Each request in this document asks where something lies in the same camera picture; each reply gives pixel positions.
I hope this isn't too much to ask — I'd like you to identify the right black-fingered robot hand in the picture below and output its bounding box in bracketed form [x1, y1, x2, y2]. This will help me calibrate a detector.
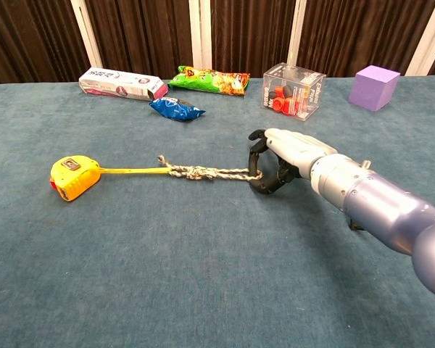
[248, 128, 339, 196]

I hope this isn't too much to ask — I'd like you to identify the braided beige rope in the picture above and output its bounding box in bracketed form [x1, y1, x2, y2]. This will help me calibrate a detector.
[157, 154, 264, 182]

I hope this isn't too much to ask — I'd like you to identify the yellow tape measure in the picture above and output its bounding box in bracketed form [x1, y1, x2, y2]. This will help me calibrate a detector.
[49, 154, 171, 202]

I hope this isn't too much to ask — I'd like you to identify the clear box with red caps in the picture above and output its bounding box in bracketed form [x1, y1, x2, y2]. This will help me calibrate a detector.
[262, 62, 327, 122]

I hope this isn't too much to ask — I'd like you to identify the purple foam cube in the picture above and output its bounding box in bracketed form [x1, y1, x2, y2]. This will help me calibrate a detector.
[348, 65, 401, 112]

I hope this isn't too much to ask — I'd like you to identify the green snack bag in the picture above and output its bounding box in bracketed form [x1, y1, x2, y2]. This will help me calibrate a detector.
[167, 65, 251, 96]

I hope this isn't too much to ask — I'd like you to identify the blue cookie packet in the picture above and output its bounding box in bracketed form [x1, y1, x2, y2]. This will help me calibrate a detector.
[148, 96, 207, 123]

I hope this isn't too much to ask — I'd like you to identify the blue felt table mat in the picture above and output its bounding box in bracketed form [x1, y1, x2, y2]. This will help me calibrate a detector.
[0, 75, 435, 348]

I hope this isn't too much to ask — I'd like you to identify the white toothpaste box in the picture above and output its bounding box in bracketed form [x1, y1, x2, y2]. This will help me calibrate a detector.
[78, 67, 170, 102]

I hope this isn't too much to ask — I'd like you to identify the white frame post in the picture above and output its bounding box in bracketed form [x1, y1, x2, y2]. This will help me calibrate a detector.
[405, 0, 435, 77]
[287, 0, 310, 68]
[188, 0, 213, 70]
[70, 0, 104, 69]

